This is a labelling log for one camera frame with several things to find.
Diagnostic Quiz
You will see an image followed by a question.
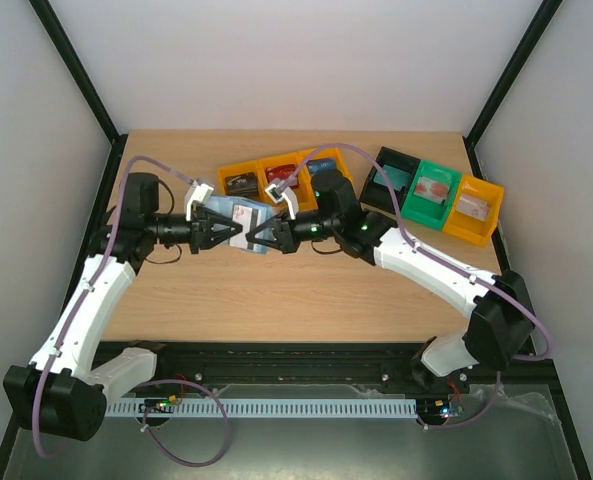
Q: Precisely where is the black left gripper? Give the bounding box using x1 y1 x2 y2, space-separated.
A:
148 206 244 256

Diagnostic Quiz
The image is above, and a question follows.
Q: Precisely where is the blue card holder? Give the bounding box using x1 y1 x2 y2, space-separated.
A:
203 194 277 257

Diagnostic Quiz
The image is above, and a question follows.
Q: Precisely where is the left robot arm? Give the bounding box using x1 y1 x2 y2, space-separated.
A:
3 172 242 441

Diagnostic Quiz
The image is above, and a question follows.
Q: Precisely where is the black card stack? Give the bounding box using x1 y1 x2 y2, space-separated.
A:
225 172 259 197

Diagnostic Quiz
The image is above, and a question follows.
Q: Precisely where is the blue card stack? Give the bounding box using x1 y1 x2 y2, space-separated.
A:
306 157 337 176

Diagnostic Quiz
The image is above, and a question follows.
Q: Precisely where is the teal card stack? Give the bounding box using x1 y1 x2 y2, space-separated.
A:
383 165 411 191

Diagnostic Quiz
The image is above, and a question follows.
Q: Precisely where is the red circle card stack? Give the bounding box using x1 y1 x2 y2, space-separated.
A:
413 176 450 205

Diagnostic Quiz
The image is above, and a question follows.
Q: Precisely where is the yellow bin left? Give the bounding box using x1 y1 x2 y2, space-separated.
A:
217 160 261 200

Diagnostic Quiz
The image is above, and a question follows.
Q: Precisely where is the black plastic bin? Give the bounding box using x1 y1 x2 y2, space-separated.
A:
359 147 420 214

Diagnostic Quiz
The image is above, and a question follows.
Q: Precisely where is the green plastic bin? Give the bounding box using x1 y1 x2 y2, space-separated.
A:
401 160 462 230

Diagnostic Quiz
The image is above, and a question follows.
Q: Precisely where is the yellow bin right group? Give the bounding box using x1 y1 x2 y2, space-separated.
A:
442 174 505 247

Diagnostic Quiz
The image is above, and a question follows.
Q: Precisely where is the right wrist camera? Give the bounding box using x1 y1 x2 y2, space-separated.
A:
265 179 299 220

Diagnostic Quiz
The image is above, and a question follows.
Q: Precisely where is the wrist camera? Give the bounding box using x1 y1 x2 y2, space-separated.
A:
265 179 299 220
184 179 214 222

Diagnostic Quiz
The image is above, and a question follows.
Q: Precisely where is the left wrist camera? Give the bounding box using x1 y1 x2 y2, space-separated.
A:
184 179 214 222

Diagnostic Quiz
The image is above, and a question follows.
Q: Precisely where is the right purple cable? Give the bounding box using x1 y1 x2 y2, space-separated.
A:
275 143 555 432

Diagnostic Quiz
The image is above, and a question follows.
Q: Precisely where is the purple cable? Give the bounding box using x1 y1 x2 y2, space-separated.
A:
33 155 232 467
275 143 555 432

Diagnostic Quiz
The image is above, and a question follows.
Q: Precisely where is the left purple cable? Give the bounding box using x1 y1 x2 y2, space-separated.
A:
33 155 232 467

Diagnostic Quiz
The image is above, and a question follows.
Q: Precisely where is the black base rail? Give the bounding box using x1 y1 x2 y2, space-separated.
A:
25 340 562 396

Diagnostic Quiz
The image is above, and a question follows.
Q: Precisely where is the white slotted cable duct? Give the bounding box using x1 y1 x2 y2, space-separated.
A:
106 398 417 419

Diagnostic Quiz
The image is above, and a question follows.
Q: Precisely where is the black left frame post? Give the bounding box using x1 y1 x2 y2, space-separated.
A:
28 0 127 146

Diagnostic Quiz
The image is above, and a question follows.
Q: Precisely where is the black corner frame post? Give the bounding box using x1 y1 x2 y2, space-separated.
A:
465 0 565 146

